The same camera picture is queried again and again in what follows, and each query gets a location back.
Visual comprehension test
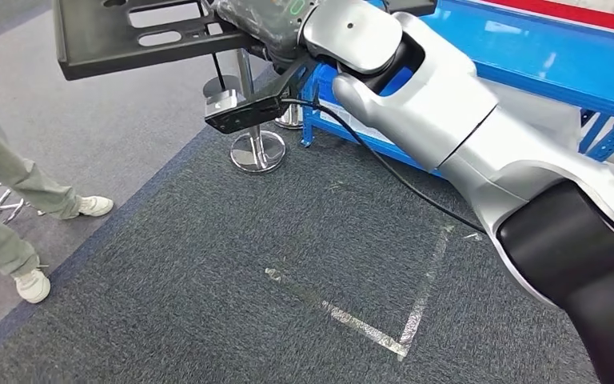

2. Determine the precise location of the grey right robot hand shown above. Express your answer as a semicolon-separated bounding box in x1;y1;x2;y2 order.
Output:
209;0;319;70

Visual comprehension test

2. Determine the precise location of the black plastic panel part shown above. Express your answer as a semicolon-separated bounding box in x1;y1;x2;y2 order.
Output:
52;0;438;82

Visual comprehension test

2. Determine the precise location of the blue metal shelf rack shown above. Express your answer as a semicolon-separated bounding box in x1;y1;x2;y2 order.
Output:
300;0;614;178

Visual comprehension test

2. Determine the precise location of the black stanchion with disc base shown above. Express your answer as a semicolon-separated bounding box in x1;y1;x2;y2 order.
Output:
202;50;241;100

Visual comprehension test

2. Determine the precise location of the person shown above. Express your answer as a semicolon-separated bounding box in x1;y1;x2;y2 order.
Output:
0;50;114;305

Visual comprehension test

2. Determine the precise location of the red barrier belt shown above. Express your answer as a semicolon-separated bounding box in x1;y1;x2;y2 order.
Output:
484;0;614;35

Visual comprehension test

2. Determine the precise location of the chrome stanchion post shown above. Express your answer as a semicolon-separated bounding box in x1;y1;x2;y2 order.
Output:
229;48;288;175
273;103;305;131

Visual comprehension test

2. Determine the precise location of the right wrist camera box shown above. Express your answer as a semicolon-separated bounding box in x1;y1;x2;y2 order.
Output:
205;53;319;135

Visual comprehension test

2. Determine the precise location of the black camera cable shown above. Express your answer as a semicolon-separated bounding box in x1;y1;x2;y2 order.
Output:
280;98;485;234

